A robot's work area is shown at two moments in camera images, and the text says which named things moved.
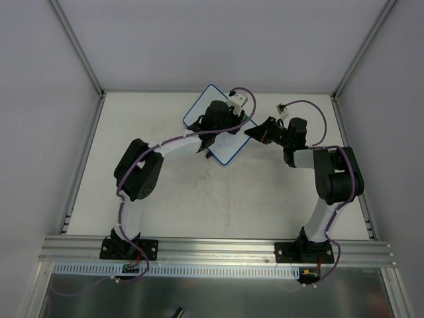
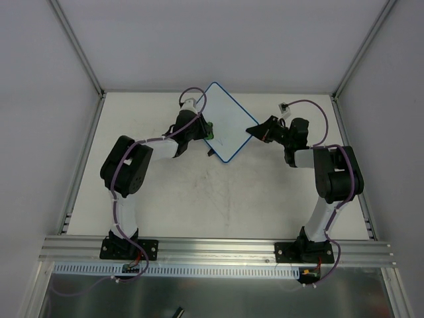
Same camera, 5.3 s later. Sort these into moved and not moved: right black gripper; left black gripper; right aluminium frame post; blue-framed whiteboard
Moved: left black gripper
Not moved: right aluminium frame post; right black gripper; blue-framed whiteboard
